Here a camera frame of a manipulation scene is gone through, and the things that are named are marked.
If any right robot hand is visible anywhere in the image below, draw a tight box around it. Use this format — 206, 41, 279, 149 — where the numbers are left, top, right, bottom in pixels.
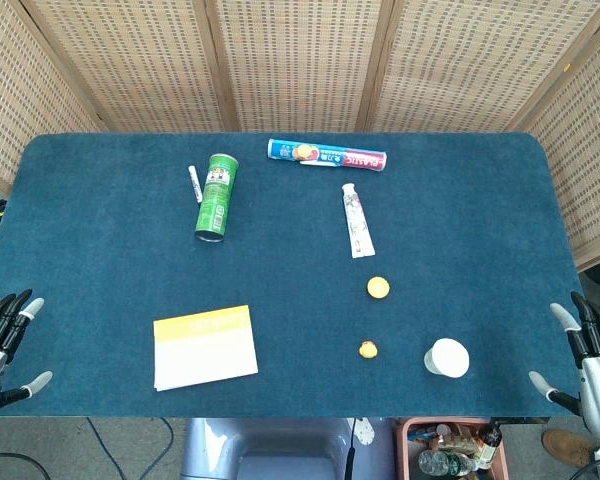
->
528, 291, 600, 451

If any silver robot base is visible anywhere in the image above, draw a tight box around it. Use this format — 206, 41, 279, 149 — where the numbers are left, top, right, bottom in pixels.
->
179, 417, 397, 480

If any yellow round cap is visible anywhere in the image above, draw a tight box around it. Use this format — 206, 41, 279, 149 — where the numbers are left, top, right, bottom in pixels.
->
366, 276, 392, 300

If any brown shoe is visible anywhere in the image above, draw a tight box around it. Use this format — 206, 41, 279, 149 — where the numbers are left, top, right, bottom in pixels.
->
541, 428, 597, 469

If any dark glass bottle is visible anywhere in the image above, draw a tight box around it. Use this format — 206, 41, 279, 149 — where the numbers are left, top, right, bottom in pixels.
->
474, 421, 504, 471

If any white paper cup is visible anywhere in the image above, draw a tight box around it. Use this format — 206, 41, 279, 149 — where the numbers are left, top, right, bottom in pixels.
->
423, 338, 471, 378

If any pink storage bin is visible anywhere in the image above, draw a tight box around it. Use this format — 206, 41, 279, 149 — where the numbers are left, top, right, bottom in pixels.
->
395, 417, 510, 480

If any clear plastic bottle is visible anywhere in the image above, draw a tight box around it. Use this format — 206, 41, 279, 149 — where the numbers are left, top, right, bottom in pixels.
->
418, 449, 476, 478

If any yellow white paper pad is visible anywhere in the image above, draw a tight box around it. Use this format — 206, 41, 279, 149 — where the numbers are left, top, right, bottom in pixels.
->
152, 304, 259, 392

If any white marker pen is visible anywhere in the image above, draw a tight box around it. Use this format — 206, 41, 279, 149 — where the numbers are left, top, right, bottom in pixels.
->
187, 165, 203, 204

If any green chip can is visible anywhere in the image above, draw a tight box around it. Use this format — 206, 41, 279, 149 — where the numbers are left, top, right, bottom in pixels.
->
194, 153, 240, 244

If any white toothpaste tube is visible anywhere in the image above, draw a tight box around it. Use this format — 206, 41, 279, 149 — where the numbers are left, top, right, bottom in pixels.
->
341, 182, 376, 260

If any blue table cloth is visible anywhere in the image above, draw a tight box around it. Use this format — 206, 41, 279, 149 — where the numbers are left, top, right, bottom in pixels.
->
0, 131, 581, 419

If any plastic wrap roll box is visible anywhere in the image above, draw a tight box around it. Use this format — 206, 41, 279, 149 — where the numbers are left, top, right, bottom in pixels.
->
267, 138, 388, 173

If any woven bamboo folding screen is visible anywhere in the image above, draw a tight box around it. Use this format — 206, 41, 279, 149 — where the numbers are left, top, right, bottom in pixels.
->
0, 0, 600, 274

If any black floor cable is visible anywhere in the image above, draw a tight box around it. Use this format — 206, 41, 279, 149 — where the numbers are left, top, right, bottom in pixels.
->
0, 451, 51, 480

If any blue floor cable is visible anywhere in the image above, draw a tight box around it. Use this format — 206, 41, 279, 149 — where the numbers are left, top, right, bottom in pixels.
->
85, 417, 175, 480

